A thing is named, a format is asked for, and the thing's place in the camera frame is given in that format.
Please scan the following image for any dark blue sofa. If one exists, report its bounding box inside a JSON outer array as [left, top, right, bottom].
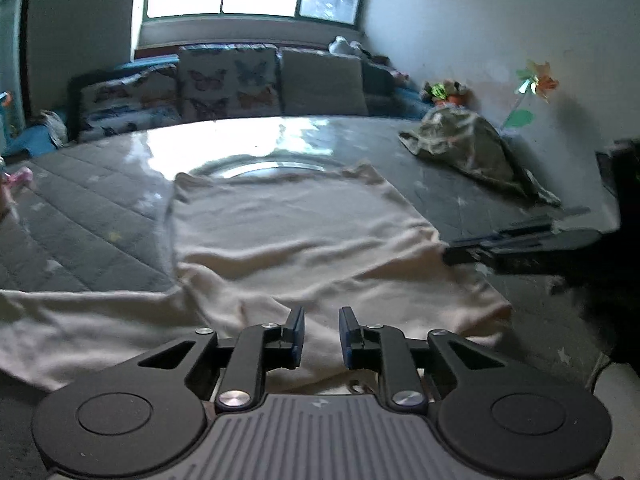
[[2, 47, 427, 158]]

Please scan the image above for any round black induction cooktop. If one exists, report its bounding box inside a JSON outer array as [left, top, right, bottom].
[[190, 153, 343, 179]]

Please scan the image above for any white plush toy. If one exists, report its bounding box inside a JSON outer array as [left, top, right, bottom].
[[328, 36, 367, 58]]

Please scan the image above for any lying butterfly print cushion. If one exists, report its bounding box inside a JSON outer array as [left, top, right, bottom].
[[78, 64, 182, 142]]

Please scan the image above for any upright butterfly print cushion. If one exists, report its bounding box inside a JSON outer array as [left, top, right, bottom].
[[178, 44, 282, 122]]

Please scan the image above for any cream white shirt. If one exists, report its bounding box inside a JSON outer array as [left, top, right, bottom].
[[1, 164, 511, 391]]

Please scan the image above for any colourful paper pinwheel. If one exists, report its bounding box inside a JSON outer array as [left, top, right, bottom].
[[499, 60, 559, 130]]

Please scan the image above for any green patterned garment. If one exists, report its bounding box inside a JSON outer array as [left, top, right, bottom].
[[398, 106, 561, 207]]

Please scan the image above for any pink hair clip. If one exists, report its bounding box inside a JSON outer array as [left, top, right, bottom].
[[1, 167, 34, 191]]

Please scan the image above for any plain grey cushion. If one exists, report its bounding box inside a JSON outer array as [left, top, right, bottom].
[[280, 48, 368, 116]]

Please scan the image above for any small plush toy pile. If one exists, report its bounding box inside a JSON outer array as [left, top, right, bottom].
[[419, 79, 471, 106]]

